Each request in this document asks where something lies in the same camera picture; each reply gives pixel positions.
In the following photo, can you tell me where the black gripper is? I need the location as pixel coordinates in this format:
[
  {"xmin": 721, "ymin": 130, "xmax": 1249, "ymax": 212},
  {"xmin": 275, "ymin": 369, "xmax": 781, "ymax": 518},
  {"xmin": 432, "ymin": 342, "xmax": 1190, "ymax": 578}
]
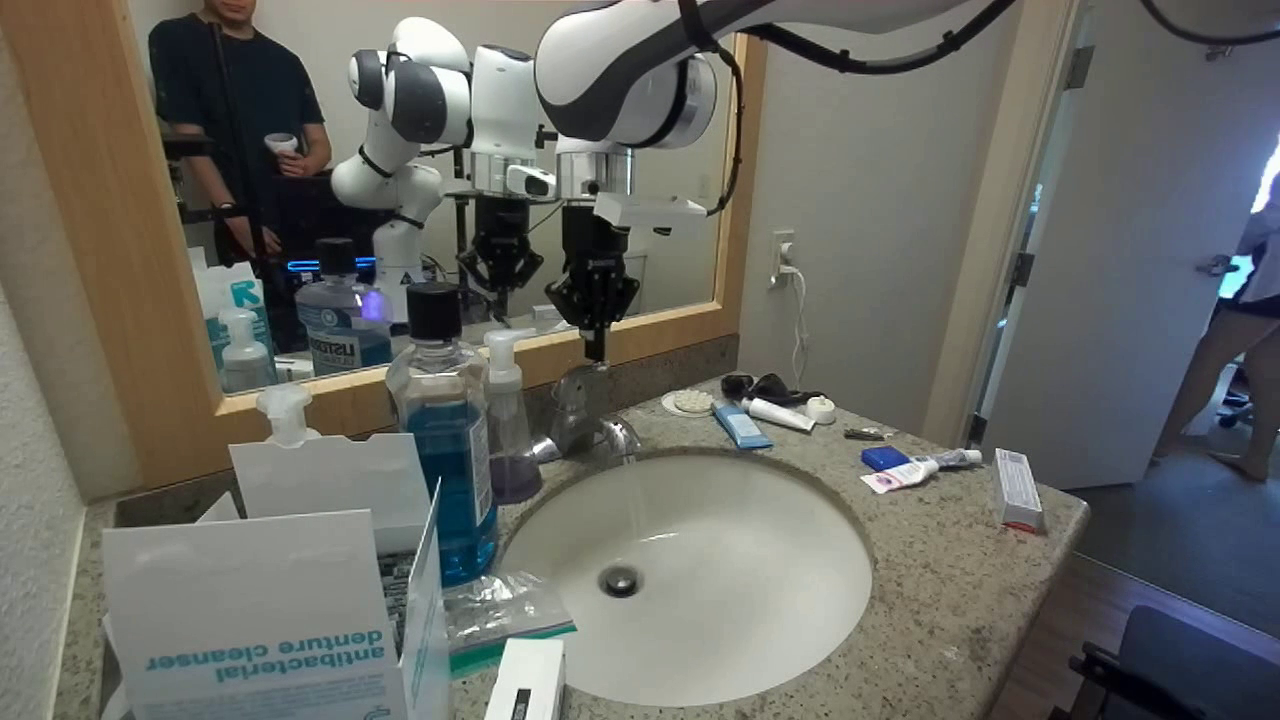
[{"xmin": 543, "ymin": 206, "xmax": 645, "ymax": 369}]

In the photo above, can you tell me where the small blue container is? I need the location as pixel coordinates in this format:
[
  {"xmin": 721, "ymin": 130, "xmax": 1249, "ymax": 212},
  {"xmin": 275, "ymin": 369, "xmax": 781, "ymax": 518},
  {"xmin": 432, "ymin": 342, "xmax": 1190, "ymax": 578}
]
[{"xmin": 855, "ymin": 441, "xmax": 911, "ymax": 477}]

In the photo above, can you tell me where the small clear pump bottle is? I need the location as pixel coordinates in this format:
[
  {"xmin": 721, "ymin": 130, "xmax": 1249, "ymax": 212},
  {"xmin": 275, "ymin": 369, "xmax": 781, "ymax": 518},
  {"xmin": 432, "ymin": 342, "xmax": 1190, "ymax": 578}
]
[{"xmin": 250, "ymin": 382, "xmax": 324, "ymax": 454}]

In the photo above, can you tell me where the white oval sink basin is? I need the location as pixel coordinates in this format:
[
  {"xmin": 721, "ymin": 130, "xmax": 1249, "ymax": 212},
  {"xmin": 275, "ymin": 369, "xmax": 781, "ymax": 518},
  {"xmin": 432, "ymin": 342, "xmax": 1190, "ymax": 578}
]
[{"xmin": 497, "ymin": 447, "xmax": 874, "ymax": 714}]

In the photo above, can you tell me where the long white box red end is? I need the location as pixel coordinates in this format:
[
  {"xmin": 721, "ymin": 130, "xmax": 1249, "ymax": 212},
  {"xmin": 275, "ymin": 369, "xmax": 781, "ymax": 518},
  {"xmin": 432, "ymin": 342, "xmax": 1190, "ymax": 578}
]
[{"xmin": 990, "ymin": 445, "xmax": 1048, "ymax": 542}]

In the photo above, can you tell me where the plain white carton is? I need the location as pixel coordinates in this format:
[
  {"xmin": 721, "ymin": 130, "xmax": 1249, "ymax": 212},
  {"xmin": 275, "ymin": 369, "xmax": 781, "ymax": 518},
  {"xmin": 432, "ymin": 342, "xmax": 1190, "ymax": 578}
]
[{"xmin": 222, "ymin": 427, "xmax": 432, "ymax": 557}]

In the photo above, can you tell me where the wooden door frame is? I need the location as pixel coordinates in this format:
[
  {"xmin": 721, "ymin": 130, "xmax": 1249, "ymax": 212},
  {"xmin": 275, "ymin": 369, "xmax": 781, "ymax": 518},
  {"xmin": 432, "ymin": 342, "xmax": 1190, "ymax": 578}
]
[{"xmin": 917, "ymin": 0, "xmax": 1087, "ymax": 454}]

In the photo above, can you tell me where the dark purple round cap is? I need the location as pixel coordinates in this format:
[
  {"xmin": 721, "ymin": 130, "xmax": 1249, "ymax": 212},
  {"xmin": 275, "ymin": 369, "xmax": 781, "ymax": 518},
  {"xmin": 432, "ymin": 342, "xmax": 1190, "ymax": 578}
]
[{"xmin": 489, "ymin": 454, "xmax": 548, "ymax": 507}]

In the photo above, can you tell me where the plain white tube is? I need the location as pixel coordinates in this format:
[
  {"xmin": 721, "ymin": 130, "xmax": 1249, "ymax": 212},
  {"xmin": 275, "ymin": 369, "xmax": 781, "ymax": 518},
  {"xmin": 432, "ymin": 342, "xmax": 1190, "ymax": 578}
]
[{"xmin": 735, "ymin": 394, "xmax": 815, "ymax": 437}]

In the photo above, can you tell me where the light blue tube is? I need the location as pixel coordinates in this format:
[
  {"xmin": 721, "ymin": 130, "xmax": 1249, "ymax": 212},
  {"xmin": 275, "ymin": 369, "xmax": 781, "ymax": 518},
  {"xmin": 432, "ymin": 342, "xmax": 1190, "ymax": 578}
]
[{"xmin": 708, "ymin": 400, "xmax": 776, "ymax": 455}]

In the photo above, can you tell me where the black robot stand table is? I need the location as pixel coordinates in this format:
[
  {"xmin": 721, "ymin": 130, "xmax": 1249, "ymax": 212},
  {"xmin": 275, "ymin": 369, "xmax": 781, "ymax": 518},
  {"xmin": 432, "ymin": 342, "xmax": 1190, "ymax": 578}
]
[{"xmin": 1052, "ymin": 605, "xmax": 1280, "ymax": 720}]

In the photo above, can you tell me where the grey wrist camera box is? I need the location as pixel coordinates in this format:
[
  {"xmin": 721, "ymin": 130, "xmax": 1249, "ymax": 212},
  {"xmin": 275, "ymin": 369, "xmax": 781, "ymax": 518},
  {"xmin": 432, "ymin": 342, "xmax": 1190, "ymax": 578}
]
[{"xmin": 583, "ymin": 184, "xmax": 713, "ymax": 234}]

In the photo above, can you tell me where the wood framed mirror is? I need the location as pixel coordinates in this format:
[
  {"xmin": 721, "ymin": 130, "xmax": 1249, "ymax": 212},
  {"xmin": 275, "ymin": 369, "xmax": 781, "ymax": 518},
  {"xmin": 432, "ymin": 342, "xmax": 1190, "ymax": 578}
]
[{"xmin": 0, "ymin": 0, "xmax": 776, "ymax": 497}]

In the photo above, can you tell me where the white tube with red print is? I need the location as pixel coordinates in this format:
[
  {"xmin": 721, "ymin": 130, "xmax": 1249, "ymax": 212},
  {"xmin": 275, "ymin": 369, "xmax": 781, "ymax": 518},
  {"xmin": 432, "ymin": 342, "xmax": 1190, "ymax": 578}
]
[{"xmin": 855, "ymin": 455, "xmax": 944, "ymax": 502}]

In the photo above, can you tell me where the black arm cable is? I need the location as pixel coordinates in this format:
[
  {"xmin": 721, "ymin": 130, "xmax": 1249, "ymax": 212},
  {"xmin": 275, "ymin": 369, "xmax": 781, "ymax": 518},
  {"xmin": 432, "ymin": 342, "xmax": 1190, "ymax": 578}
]
[{"xmin": 677, "ymin": 0, "xmax": 1280, "ymax": 215}]

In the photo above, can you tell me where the black coiled cord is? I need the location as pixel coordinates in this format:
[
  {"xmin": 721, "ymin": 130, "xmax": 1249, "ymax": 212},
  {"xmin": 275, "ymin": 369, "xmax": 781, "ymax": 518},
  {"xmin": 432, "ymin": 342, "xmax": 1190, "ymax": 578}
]
[{"xmin": 716, "ymin": 369, "xmax": 822, "ymax": 412}]

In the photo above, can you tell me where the slim clear bottle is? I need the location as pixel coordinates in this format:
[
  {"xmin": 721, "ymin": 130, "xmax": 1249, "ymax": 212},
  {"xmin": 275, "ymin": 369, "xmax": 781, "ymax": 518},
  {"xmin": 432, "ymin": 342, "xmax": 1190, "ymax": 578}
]
[{"xmin": 475, "ymin": 316, "xmax": 532, "ymax": 466}]

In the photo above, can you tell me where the chrome sink faucet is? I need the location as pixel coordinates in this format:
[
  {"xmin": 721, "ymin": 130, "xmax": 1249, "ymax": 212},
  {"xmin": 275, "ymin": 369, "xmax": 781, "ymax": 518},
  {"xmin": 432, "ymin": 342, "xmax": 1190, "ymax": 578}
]
[{"xmin": 523, "ymin": 412, "xmax": 649, "ymax": 473}]

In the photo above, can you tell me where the zip bag with green seal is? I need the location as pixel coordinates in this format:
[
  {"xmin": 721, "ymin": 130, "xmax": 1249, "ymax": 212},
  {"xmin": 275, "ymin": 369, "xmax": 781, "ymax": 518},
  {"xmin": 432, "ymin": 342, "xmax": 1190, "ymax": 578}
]
[{"xmin": 438, "ymin": 569, "xmax": 578, "ymax": 676}]

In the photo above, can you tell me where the round white soap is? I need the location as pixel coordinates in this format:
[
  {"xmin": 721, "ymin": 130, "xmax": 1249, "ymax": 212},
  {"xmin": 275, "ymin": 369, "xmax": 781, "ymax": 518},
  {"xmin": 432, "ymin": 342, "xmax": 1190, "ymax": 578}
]
[{"xmin": 655, "ymin": 384, "xmax": 721, "ymax": 420}]

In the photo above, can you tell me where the chrome faucet handle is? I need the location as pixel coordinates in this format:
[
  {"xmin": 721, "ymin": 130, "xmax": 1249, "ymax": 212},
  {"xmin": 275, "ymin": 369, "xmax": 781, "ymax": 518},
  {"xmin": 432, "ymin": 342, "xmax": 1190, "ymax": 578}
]
[{"xmin": 548, "ymin": 361, "xmax": 614, "ymax": 427}]

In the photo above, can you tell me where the metal sink drain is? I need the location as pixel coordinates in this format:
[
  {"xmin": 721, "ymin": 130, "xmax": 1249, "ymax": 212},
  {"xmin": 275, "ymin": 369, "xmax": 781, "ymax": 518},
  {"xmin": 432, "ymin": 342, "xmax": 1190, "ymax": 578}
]
[{"xmin": 596, "ymin": 562, "xmax": 645, "ymax": 599}]

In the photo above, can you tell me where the white door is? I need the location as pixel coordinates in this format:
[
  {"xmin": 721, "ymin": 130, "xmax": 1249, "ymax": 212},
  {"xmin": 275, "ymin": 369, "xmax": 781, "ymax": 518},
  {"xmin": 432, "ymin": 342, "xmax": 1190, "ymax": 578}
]
[{"xmin": 980, "ymin": 0, "xmax": 1280, "ymax": 497}]

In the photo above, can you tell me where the clear plastic packaging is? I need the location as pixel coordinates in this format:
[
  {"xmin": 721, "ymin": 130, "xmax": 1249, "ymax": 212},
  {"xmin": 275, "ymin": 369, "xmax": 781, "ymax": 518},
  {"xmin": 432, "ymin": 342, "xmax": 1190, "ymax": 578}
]
[{"xmin": 394, "ymin": 480, "xmax": 455, "ymax": 720}]

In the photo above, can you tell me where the blue mouthwash bottle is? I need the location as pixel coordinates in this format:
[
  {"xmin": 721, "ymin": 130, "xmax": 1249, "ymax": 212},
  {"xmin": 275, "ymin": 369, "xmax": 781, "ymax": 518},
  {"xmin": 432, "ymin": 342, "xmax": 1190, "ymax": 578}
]
[{"xmin": 380, "ymin": 280, "xmax": 504, "ymax": 594}]

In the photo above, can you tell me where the white charger cable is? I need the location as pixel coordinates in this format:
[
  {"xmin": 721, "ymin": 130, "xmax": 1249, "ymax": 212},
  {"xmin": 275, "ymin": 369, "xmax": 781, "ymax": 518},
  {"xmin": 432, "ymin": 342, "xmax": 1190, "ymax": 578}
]
[{"xmin": 781, "ymin": 280, "xmax": 815, "ymax": 394}]

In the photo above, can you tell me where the white denture cleanser box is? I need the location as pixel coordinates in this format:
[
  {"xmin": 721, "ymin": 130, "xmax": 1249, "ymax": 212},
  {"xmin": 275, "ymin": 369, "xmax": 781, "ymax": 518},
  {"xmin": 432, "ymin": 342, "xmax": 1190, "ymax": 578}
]
[{"xmin": 95, "ymin": 507, "xmax": 412, "ymax": 720}]

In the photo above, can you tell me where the white box with black stripe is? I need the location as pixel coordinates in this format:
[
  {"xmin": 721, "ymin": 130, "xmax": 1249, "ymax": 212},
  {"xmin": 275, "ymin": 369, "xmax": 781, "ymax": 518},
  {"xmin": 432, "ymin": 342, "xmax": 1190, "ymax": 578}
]
[{"xmin": 479, "ymin": 638, "xmax": 566, "ymax": 720}]

